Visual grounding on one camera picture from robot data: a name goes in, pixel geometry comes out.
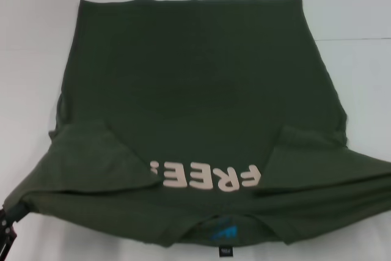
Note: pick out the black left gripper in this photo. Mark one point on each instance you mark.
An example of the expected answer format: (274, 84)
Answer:
(5, 233)

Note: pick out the dark green t-shirt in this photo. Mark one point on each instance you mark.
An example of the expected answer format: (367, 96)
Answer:
(189, 90)

